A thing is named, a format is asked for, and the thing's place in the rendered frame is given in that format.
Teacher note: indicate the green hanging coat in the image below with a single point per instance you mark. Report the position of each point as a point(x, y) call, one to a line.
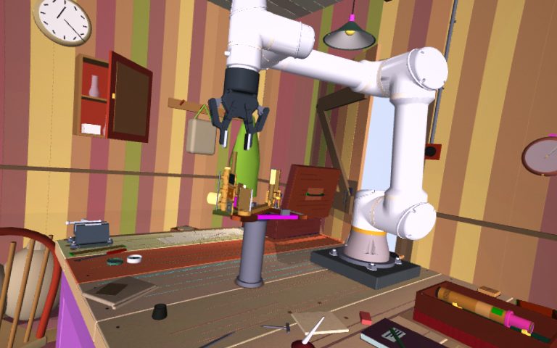
point(246, 169)

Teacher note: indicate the pale blue window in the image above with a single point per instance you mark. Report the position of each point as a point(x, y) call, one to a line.
point(376, 148)

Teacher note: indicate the grey round stand post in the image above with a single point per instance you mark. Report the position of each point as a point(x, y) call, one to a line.
point(250, 256)

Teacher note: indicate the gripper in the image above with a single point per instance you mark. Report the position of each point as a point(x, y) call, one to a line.
point(240, 87)

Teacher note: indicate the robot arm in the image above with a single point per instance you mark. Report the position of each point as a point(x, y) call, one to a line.
point(404, 130)

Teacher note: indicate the brown wooden chest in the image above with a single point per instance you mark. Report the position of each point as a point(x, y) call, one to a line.
point(311, 187)

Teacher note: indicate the white box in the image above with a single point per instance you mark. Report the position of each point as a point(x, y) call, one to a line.
point(90, 128)

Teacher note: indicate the black stopper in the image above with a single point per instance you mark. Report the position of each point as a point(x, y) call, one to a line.
point(160, 312)

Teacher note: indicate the round brown wall barometer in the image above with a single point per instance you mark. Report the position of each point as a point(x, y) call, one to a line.
point(541, 156)

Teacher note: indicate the red wooden wall cabinet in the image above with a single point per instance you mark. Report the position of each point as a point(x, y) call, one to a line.
point(128, 100)

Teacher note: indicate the brass mirror assembly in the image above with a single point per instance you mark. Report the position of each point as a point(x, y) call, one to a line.
point(226, 191)

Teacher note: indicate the round white wall clock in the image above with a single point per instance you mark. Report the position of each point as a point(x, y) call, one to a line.
point(61, 19)

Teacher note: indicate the small wooden block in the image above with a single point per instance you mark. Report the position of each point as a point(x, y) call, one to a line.
point(489, 291)

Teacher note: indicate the red pencil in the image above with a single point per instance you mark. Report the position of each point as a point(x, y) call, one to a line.
point(116, 251)

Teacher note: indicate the green pendant lamp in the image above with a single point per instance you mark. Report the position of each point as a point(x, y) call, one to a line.
point(349, 39)

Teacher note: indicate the pale pink vase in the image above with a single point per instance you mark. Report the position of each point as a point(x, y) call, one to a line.
point(94, 87)

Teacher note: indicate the red wooden chair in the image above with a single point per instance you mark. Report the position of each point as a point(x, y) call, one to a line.
point(26, 232)

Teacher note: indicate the white pen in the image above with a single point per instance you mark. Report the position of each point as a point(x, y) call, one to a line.
point(314, 330)

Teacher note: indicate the cream drum knob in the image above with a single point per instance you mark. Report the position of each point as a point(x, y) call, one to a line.
point(212, 198)

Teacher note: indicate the brass green telescope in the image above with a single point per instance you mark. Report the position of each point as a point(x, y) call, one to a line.
point(474, 306)

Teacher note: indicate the red wall socket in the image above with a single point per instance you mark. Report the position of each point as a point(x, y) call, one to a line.
point(432, 151)

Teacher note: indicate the beige round sack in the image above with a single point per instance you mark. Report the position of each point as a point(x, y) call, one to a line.
point(15, 282)

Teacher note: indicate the beige hanging bag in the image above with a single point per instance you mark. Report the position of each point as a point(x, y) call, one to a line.
point(201, 137)

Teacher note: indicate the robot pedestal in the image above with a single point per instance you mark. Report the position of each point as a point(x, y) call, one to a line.
point(370, 269)

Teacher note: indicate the pale paper chart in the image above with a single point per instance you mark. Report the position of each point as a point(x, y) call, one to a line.
point(196, 237)

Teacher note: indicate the dark red pen stand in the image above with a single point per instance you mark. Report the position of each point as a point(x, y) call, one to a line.
point(302, 345)

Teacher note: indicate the brown wooden brace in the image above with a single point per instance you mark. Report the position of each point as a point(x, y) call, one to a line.
point(333, 139)

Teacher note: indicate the red wooden case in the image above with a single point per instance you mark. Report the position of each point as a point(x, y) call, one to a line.
point(435, 317)

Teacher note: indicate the beige flat board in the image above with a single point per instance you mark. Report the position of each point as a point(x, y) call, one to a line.
point(330, 324)

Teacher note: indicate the brown square block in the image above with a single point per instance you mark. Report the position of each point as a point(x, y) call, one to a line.
point(245, 200)

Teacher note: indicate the red eraser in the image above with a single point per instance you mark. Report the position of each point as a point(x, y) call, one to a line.
point(365, 318)

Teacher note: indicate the grey blue bench device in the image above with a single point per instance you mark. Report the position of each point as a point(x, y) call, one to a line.
point(90, 232)

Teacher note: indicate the grey wall pipe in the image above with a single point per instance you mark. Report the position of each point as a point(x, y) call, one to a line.
point(448, 26)

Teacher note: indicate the dark notebook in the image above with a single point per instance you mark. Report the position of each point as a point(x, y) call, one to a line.
point(383, 337)

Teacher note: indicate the small grey hammer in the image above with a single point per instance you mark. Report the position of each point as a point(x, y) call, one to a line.
point(278, 327)

